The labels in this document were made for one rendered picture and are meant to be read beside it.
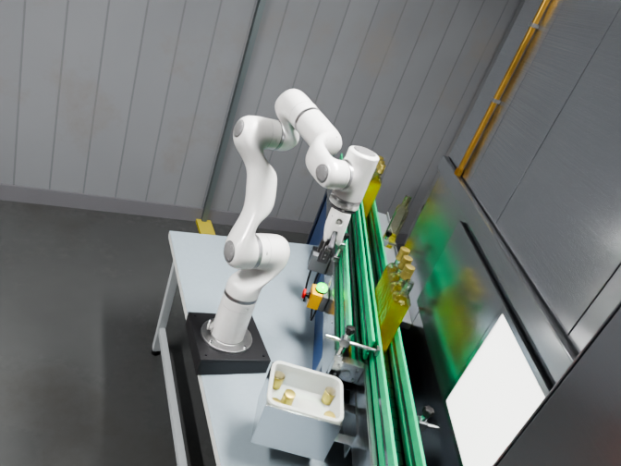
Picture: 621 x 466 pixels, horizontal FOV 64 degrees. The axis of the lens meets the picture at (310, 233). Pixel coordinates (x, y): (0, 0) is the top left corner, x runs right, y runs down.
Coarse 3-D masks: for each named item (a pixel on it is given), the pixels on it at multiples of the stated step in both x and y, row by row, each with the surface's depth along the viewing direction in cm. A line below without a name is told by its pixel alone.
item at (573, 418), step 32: (608, 320) 39; (608, 352) 38; (576, 384) 40; (608, 384) 37; (544, 416) 43; (576, 416) 39; (608, 416) 36; (512, 448) 45; (544, 448) 41; (576, 448) 38; (608, 448) 35
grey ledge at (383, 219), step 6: (384, 216) 263; (384, 222) 256; (384, 228) 249; (390, 252) 227; (396, 252) 226; (390, 258) 222; (408, 312) 188; (408, 318) 184; (402, 324) 182; (408, 324) 182
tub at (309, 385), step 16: (272, 368) 144; (288, 368) 148; (304, 368) 149; (272, 384) 139; (288, 384) 150; (304, 384) 150; (320, 384) 150; (336, 384) 149; (272, 400) 134; (304, 400) 147; (320, 400) 149; (336, 400) 145; (320, 416) 135; (336, 416) 140
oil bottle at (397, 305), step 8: (392, 296) 156; (400, 296) 154; (408, 296) 156; (392, 304) 154; (400, 304) 154; (408, 304) 154; (384, 312) 159; (392, 312) 155; (400, 312) 155; (384, 320) 157; (392, 320) 157; (400, 320) 156; (384, 328) 158; (392, 328) 158; (384, 336) 160; (392, 336) 159; (384, 344) 161
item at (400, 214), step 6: (408, 198) 220; (402, 204) 223; (396, 210) 223; (402, 210) 222; (396, 216) 223; (402, 216) 223; (390, 222) 226; (396, 222) 225; (402, 222) 224; (390, 228) 226; (396, 228) 226; (384, 234) 229; (396, 234) 227; (390, 240) 229; (384, 246) 231; (390, 246) 230
